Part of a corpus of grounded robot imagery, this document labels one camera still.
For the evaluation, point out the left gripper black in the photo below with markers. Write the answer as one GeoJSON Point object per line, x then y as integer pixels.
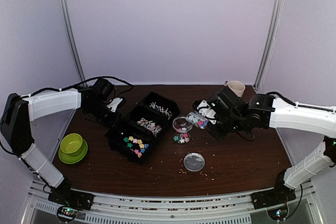
{"type": "Point", "coordinates": [112, 123]}

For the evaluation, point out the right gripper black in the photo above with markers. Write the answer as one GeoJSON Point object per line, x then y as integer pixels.
{"type": "Point", "coordinates": [218, 135]}

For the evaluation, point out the metal scoop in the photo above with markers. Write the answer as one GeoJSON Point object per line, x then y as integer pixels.
{"type": "Point", "coordinates": [197, 120]}

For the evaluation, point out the clear plastic jar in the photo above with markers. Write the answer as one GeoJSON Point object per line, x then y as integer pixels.
{"type": "Point", "coordinates": [182, 129]}

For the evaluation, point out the black three-compartment candy tray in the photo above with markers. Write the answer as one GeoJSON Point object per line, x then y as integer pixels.
{"type": "Point", "coordinates": [137, 134]}

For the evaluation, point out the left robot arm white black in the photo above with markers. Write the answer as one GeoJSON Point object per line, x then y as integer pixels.
{"type": "Point", "coordinates": [21, 111]}

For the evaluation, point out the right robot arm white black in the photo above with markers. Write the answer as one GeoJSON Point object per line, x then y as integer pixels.
{"type": "Point", "coordinates": [273, 110]}

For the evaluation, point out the ceramic mug coral pattern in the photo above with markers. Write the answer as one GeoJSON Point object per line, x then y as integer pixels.
{"type": "Point", "coordinates": [236, 86]}

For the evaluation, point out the green bowl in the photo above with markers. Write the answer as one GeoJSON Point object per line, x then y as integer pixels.
{"type": "Point", "coordinates": [72, 144]}

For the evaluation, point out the round metal jar lid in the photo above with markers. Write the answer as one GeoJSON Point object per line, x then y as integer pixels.
{"type": "Point", "coordinates": [194, 162]}

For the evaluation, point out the green plate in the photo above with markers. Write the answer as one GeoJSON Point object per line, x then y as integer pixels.
{"type": "Point", "coordinates": [68, 159]}

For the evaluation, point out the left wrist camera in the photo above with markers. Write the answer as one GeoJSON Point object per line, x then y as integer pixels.
{"type": "Point", "coordinates": [113, 105]}

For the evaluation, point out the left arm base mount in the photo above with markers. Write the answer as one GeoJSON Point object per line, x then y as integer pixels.
{"type": "Point", "coordinates": [65, 195]}

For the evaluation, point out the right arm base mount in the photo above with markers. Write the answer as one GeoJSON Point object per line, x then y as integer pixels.
{"type": "Point", "coordinates": [279, 194]}

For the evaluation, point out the left aluminium frame post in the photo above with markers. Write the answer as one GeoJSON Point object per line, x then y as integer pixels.
{"type": "Point", "coordinates": [71, 39]}

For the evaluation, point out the aluminium frame post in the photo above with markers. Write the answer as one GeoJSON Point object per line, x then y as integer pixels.
{"type": "Point", "coordinates": [269, 45]}
{"type": "Point", "coordinates": [71, 39]}

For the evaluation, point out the right aluminium frame post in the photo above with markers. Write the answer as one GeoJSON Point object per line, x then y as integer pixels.
{"type": "Point", "coordinates": [269, 45]}

